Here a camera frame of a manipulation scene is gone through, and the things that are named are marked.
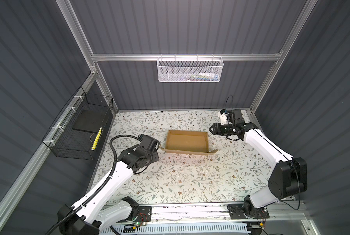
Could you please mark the pens in white basket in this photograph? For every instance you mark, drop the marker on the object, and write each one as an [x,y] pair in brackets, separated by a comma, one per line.
[211,77]

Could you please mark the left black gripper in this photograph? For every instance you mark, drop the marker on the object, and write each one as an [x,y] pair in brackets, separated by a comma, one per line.
[155,156]

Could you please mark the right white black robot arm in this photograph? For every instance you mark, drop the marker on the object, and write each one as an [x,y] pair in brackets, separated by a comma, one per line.
[289,175]

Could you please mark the yellow marker pen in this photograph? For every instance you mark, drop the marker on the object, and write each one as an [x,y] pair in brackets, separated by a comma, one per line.
[96,140]

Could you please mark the floral patterned table mat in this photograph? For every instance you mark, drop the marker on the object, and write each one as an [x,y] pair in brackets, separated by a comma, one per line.
[235,170]

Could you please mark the black wire basket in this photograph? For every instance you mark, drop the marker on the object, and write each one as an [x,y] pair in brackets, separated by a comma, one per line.
[64,142]

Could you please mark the brown cardboard box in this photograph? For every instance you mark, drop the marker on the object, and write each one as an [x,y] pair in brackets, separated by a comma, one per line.
[188,142]

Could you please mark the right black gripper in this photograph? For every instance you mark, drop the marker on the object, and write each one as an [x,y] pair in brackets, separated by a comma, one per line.
[216,129]

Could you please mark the aluminium mounting rail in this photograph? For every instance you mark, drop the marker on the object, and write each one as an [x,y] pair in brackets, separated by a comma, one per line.
[188,212]

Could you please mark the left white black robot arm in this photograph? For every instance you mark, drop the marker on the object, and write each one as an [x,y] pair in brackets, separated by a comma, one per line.
[70,224]

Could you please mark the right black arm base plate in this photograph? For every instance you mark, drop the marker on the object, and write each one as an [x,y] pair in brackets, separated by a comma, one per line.
[242,211]

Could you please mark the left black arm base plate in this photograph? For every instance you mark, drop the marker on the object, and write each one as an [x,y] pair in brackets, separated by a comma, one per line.
[140,214]

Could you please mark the white wire mesh basket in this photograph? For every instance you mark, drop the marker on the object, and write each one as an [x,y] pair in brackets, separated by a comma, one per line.
[171,69]

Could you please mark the black foam pad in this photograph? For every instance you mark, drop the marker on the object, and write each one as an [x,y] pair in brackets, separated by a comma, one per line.
[90,121]

